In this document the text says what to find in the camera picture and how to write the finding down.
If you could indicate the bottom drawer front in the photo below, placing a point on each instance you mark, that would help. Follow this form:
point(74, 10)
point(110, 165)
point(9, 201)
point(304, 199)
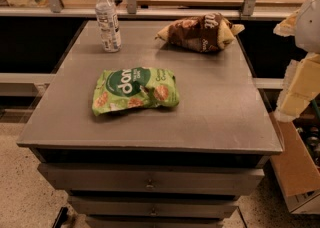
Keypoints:
point(136, 222)

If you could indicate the green chip bag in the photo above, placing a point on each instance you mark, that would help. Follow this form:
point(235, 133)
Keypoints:
point(138, 87)

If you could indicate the brown chip bag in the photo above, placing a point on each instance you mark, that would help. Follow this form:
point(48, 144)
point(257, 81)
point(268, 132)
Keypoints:
point(208, 33)

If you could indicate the top drawer front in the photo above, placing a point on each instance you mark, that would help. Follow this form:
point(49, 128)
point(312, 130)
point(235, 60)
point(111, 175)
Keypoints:
point(151, 179)

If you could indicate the middle drawer front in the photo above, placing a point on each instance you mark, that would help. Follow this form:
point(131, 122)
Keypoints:
point(152, 207)

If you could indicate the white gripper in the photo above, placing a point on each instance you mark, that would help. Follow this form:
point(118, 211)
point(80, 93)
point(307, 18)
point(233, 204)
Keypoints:
point(309, 27)

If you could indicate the drawer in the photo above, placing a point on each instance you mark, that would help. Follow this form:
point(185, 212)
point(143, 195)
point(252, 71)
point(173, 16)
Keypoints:
point(151, 179)
point(136, 222)
point(152, 207)

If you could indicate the green pole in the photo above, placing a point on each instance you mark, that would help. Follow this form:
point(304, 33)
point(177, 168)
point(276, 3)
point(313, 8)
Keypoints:
point(316, 108)

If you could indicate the grey drawer cabinet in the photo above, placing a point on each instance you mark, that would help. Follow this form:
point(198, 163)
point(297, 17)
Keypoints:
point(221, 120)

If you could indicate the clear plastic water bottle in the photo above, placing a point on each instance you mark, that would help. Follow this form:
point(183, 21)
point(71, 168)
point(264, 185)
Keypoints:
point(109, 26)

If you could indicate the cardboard box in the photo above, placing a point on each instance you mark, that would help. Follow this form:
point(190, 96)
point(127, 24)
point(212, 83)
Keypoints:
point(296, 173)

